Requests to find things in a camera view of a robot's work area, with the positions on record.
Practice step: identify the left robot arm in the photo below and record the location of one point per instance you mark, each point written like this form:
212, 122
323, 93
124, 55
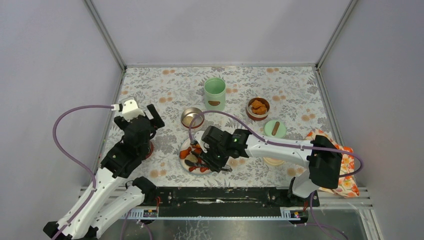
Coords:
89, 218

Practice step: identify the rice ball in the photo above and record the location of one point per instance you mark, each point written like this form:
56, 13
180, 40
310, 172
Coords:
187, 120
191, 163

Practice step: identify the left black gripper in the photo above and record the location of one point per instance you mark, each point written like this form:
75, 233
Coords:
142, 122

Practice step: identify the white plate with food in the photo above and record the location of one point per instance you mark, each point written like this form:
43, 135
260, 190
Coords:
192, 157

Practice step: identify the cream round lid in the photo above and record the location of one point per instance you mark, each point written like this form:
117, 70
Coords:
273, 162

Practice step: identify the green lid with handle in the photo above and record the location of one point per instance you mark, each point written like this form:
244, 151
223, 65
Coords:
275, 129

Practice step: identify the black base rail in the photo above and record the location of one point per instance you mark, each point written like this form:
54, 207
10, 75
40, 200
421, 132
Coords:
194, 198

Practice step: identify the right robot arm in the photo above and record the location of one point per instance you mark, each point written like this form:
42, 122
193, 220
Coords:
319, 157

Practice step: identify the green cylindrical container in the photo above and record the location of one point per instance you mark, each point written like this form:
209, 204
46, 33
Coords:
214, 94

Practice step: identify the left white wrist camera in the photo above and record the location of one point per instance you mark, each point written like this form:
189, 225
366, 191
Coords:
129, 109

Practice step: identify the fried chicken piece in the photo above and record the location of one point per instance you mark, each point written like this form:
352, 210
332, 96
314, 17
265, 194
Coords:
256, 104
262, 110

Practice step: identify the steel bowl red band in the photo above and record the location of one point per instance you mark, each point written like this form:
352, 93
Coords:
192, 116
251, 114

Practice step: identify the red round lid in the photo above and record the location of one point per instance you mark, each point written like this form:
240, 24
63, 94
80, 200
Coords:
151, 149

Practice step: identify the red sausage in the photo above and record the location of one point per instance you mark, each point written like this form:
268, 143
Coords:
203, 169

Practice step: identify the orange floral cloth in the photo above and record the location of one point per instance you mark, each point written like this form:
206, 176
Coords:
347, 186

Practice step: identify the black tongs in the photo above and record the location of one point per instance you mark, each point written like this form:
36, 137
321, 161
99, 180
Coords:
204, 165

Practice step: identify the orange drumstick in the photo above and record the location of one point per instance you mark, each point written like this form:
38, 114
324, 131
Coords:
184, 153

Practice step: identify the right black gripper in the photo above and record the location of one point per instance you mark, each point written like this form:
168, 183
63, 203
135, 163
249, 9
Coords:
205, 155

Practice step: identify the floral table mat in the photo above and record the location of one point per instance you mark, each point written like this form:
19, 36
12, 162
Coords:
230, 95

